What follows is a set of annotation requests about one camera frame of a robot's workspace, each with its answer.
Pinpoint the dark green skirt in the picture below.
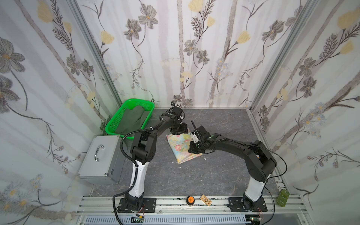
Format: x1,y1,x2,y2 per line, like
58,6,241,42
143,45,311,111
115,106,150,135

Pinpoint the grey metal box with handle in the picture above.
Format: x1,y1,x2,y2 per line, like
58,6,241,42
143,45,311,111
78,136,125,185

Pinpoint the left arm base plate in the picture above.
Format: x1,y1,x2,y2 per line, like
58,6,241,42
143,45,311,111
116,198,157,213

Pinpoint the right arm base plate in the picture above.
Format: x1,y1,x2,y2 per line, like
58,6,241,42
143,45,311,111
228,197,268,212

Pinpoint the white slotted cable duct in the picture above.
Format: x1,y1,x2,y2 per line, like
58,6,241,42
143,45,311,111
83,215,251,225

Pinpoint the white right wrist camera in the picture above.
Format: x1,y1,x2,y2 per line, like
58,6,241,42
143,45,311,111
191,133,199,143

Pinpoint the small wooden tag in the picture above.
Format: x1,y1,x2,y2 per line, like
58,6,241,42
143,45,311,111
200,195,212,206

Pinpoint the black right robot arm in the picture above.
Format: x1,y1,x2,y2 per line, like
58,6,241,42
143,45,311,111
188,126,277,212

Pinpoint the green plastic basket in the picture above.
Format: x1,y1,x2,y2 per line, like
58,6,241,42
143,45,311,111
106,98,155,137

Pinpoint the orange emergency stop button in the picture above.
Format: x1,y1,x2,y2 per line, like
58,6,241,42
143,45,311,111
186,196,195,206

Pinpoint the pastel floral skirt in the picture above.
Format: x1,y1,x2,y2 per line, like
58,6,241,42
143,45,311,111
166,129,203,164

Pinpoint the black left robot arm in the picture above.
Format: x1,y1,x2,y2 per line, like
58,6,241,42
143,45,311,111
112,104,188,212

